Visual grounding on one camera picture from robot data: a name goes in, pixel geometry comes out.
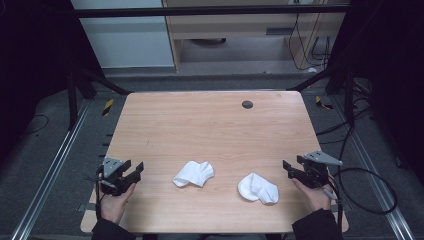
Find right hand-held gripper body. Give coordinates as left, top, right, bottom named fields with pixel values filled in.
left=293, top=150, right=344, bottom=190

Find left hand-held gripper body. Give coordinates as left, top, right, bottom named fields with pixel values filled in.
left=96, top=156, right=136, bottom=197

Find white sock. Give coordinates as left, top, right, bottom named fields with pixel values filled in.
left=237, top=172, right=280, bottom=205
left=172, top=160, right=215, bottom=188

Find person's left hand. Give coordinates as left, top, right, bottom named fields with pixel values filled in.
left=98, top=181, right=138, bottom=225

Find person's right hand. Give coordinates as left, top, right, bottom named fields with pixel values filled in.
left=291, top=178, right=333, bottom=214

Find yellow black tape strip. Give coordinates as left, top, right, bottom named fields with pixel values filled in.
left=101, top=98, right=115, bottom=117
left=314, top=95, right=335, bottom=111

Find black metal stand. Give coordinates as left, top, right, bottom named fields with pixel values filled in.
left=286, top=61, right=357, bottom=126
left=65, top=61, right=132, bottom=132

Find white cabinet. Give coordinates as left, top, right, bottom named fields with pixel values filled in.
left=69, top=0, right=176, bottom=70

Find light wooden desk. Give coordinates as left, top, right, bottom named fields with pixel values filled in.
left=162, top=0, right=352, bottom=73

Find grey cable plug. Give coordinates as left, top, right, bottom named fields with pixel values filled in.
left=321, top=187, right=340, bottom=202

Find black floor cable bundle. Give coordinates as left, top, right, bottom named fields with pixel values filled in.
left=315, top=79, right=379, bottom=168

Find aluminium floor rail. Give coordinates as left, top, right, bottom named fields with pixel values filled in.
left=9, top=99, right=92, bottom=240
left=329, top=95, right=416, bottom=240

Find black looped cable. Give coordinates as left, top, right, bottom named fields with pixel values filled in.
left=328, top=166, right=399, bottom=216

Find thin black floor cable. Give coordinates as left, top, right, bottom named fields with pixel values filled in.
left=19, top=113, right=51, bottom=136

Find black hanging cables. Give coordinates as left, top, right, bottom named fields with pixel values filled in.
left=287, top=13, right=332, bottom=72

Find black frame crossbar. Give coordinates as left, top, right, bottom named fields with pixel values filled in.
left=71, top=4, right=351, bottom=20

